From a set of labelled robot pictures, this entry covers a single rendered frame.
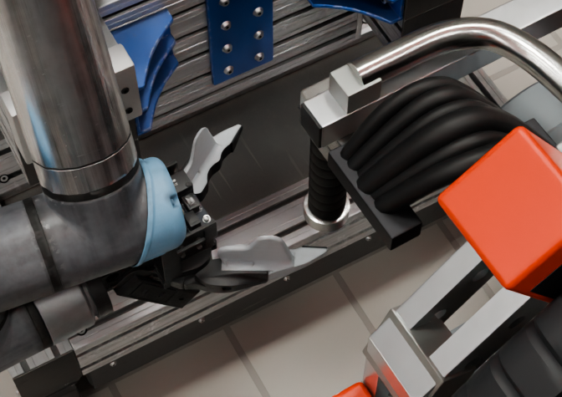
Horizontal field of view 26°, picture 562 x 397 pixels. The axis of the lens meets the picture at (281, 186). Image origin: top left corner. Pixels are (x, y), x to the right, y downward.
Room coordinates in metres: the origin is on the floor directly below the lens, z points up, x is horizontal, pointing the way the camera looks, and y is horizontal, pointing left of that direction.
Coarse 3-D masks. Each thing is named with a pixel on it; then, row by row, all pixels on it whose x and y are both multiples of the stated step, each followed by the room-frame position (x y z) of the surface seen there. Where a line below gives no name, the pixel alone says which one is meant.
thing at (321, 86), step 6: (312, 84) 0.60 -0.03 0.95; (318, 84) 0.60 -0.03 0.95; (324, 84) 0.60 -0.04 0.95; (306, 90) 0.59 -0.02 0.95; (312, 90) 0.59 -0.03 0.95; (318, 90) 0.59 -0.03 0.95; (324, 90) 0.59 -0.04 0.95; (300, 96) 0.59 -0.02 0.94; (306, 96) 0.58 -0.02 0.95; (312, 96) 0.58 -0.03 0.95; (300, 102) 0.59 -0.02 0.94; (300, 108) 0.59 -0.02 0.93; (300, 114) 0.59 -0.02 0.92; (300, 120) 0.59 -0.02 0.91; (306, 132) 0.58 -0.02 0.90; (354, 132) 0.55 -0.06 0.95; (342, 138) 0.54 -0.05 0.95; (348, 138) 0.54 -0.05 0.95; (330, 144) 0.55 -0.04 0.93; (336, 144) 0.54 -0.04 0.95; (342, 144) 0.54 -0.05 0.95; (324, 150) 0.55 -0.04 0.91; (324, 156) 0.55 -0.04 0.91
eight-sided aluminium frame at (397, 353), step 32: (448, 288) 0.38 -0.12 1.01; (384, 320) 0.37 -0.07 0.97; (416, 320) 0.36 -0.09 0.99; (480, 320) 0.35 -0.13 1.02; (512, 320) 0.35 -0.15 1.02; (384, 352) 0.35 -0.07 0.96; (416, 352) 0.34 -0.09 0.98; (448, 352) 0.34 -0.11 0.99; (480, 352) 0.34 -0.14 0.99; (384, 384) 0.35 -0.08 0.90; (416, 384) 0.32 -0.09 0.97; (448, 384) 0.32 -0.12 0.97
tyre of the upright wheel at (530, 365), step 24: (552, 312) 0.32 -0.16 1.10; (528, 336) 0.31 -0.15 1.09; (552, 336) 0.30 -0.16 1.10; (504, 360) 0.30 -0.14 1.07; (528, 360) 0.29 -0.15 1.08; (552, 360) 0.29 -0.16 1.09; (480, 384) 0.29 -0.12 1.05; (504, 384) 0.28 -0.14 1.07; (528, 384) 0.28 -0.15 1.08; (552, 384) 0.28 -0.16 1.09
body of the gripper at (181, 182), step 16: (176, 176) 0.54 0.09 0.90; (176, 192) 0.52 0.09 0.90; (192, 192) 0.53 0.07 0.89; (192, 208) 0.51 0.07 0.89; (192, 224) 0.49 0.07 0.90; (208, 224) 0.49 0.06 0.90; (192, 240) 0.49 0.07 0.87; (208, 240) 0.50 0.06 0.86; (160, 256) 0.47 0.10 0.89; (176, 256) 0.47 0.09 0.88; (192, 256) 0.49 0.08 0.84; (208, 256) 0.49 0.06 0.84; (112, 272) 0.47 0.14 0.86; (128, 272) 0.47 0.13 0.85; (144, 272) 0.48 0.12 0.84; (160, 272) 0.48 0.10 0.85; (176, 272) 0.47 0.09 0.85; (192, 272) 0.48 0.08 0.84; (96, 288) 0.45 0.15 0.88; (112, 288) 0.46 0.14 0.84; (96, 304) 0.44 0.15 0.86
